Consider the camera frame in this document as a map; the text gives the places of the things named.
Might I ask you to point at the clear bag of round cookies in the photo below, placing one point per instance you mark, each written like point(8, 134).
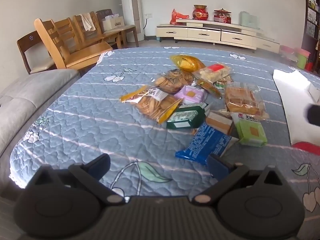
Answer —
point(170, 81)

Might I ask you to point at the red flat object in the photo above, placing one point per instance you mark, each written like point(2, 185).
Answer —
point(307, 147)

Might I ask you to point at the glass blender jug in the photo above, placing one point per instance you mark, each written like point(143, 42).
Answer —
point(255, 21)

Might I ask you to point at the dark wooden display shelf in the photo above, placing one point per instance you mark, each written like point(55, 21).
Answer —
point(303, 42)

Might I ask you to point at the dark green cracker packet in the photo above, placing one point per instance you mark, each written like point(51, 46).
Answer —
point(185, 117)

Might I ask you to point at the red gift box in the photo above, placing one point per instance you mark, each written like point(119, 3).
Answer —
point(222, 17)

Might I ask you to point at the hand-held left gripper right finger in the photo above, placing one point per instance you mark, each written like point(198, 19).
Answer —
point(216, 164)

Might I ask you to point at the light wooden chair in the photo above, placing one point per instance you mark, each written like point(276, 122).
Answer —
point(82, 55)

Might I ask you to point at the white standing air conditioner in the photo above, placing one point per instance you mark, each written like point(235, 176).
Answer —
point(132, 5)

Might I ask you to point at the rice cracker packet red label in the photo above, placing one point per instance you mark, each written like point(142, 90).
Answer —
point(212, 73)

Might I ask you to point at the purple wafer packet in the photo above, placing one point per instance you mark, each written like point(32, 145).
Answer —
point(191, 93)

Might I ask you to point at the blue snack packet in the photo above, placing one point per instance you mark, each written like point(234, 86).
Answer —
point(205, 142)

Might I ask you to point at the cream television cabinet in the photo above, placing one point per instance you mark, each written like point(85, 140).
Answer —
point(200, 33)

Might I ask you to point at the red and gold jar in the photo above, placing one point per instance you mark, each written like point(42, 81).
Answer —
point(200, 13)

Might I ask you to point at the orange and white packet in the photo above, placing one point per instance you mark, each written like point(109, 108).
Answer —
point(220, 123)

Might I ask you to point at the green plastic bucket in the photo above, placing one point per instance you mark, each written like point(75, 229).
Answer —
point(302, 61)

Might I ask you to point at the wooden chair with towel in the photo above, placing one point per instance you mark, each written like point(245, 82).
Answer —
point(77, 27)

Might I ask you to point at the white gift bag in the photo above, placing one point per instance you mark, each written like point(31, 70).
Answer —
point(112, 25)

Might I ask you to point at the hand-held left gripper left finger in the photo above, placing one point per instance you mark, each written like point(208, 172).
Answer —
point(98, 165)

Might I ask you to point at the yellow transparent snack packet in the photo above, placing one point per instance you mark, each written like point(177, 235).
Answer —
point(187, 63)

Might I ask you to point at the yellow-edged pancake cookie bag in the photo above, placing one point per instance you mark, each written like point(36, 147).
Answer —
point(150, 102)

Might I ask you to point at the blue quilted blanket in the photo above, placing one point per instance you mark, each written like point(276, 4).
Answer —
point(100, 120)

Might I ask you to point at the light green wafer packet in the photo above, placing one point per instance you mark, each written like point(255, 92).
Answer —
point(251, 132)

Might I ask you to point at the green-edged brown cake packet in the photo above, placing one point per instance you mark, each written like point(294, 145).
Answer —
point(206, 86)

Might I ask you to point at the white cardboard box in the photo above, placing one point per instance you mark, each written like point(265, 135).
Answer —
point(295, 105)

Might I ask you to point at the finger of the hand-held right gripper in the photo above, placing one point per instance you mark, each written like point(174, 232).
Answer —
point(314, 115)

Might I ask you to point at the pink plastic basin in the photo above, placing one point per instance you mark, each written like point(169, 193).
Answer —
point(287, 52)
point(303, 52)

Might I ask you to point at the mint green kitchen appliance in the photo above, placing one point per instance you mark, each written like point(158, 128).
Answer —
point(245, 18)

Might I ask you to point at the orange plastic bag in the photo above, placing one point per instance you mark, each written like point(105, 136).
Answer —
point(176, 17)

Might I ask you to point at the dark brown chair white cushion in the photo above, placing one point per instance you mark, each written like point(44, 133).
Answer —
point(27, 42)

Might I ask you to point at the small red bucket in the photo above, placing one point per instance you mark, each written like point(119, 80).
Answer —
point(309, 66)

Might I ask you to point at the clear bag of bread slices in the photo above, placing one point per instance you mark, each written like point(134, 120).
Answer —
point(242, 102)

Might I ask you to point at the white towel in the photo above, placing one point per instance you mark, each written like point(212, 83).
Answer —
point(87, 21)

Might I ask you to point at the grey sofa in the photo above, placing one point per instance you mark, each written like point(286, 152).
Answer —
point(22, 100)

